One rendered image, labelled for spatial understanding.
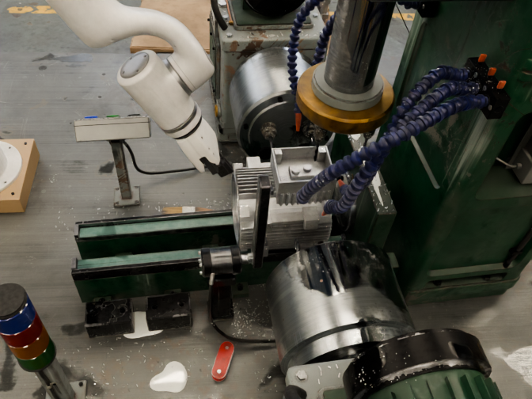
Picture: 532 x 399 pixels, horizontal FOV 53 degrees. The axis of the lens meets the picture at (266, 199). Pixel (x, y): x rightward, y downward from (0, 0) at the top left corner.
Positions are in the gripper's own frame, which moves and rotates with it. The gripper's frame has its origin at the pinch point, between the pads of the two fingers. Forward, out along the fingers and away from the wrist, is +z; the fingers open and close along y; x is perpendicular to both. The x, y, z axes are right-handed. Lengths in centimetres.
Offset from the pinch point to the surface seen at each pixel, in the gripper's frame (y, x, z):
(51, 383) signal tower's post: 37, -39, -4
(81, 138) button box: -15.4, -28.7, -12.8
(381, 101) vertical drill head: 10.0, 35.9, -7.9
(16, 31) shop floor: -231, -142, 44
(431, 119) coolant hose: 28, 41, -19
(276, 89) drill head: -16.9, 16.0, 0.9
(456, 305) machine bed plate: 25, 33, 52
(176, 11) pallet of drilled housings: -224, -50, 80
